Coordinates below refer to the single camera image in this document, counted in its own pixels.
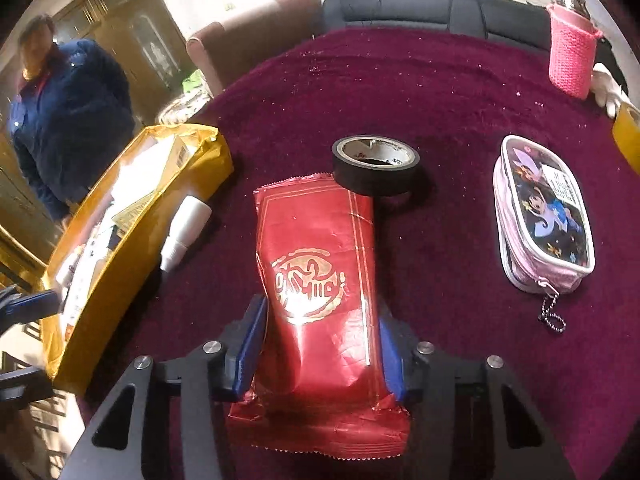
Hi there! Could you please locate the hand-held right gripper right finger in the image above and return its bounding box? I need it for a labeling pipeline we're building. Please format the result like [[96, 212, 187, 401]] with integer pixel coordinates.
[[377, 305, 577, 480]]

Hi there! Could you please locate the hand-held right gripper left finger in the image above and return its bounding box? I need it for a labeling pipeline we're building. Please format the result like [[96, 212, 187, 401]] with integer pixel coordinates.
[[60, 294, 269, 480]]

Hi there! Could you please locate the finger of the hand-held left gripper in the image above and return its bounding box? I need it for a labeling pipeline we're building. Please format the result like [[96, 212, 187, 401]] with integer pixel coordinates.
[[0, 284, 62, 334], [0, 366, 54, 404]]

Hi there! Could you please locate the yellow taped cardboard box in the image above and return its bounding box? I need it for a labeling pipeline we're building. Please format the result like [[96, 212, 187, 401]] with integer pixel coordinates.
[[40, 122, 235, 396]]

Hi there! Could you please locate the red snack packet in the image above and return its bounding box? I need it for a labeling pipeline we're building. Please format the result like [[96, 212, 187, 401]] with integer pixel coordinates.
[[225, 172, 412, 459]]

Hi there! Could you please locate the white plastic bottle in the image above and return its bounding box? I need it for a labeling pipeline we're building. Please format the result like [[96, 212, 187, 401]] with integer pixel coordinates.
[[159, 195, 213, 273]]

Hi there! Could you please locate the black tape roll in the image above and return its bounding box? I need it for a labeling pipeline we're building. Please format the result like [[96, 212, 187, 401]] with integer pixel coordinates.
[[331, 135, 422, 197]]

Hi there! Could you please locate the pink printed pencil case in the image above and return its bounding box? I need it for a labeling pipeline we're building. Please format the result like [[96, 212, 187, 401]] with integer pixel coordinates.
[[492, 135, 597, 334]]

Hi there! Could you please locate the floral bag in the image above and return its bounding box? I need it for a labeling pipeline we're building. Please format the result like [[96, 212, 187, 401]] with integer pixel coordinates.
[[159, 87, 211, 126]]

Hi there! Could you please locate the maroon table cloth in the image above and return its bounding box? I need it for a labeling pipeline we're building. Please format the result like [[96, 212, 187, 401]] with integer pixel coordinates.
[[82, 27, 640, 480]]

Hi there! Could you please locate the brown wooden glass cabinet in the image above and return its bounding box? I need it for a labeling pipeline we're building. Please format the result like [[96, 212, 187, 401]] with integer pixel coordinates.
[[50, 0, 197, 127]]

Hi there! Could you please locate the maroon armchair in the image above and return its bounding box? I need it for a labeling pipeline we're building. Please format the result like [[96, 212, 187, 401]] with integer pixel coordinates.
[[186, 0, 324, 99]]

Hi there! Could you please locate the white figurine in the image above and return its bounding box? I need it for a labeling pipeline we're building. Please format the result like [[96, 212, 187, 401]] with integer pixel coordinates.
[[591, 62, 629, 119]]

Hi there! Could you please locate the black sofa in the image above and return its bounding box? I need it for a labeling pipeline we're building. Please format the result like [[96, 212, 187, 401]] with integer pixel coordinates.
[[321, 0, 557, 53]]

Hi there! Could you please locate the steel bottle pink knitted sleeve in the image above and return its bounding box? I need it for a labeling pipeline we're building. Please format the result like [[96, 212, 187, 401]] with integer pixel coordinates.
[[545, 0, 602, 101]]

